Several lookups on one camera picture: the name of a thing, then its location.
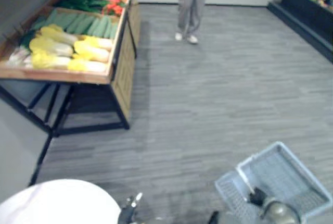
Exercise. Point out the grey plastic shopping basket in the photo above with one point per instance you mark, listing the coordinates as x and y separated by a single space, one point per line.
283 174

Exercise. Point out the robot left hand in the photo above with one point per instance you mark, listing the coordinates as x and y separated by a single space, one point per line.
131 204

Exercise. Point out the dark green vegetable pile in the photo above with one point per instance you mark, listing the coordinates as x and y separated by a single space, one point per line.
80 4

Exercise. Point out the wooden produce stand black frame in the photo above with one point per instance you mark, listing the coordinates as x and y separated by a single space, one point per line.
122 73
134 18

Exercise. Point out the white green leek bunch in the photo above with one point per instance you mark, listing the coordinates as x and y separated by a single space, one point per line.
22 52

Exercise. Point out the white rounded robot shell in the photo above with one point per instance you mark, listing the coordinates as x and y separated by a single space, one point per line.
57 203

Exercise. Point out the napa cabbage yellow white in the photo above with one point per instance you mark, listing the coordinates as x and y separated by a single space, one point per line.
52 47
91 52
88 66
58 34
100 42
50 62

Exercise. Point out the person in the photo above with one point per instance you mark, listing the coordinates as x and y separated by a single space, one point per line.
191 5

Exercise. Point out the dark display shelf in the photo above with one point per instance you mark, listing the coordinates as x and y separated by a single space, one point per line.
304 13

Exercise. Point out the yellow green toy produce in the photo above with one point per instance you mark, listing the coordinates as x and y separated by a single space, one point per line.
318 1

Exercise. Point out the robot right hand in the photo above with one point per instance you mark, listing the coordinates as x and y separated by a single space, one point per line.
257 196

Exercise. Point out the orange red pepper pile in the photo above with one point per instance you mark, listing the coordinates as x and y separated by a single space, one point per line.
113 9

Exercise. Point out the black robot body part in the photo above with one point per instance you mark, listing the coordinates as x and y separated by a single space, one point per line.
214 217

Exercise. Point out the pale green cucumber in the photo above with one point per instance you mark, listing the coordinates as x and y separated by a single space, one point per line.
74 23
114 31
83 24
100 27
107 27
92 27
53 17

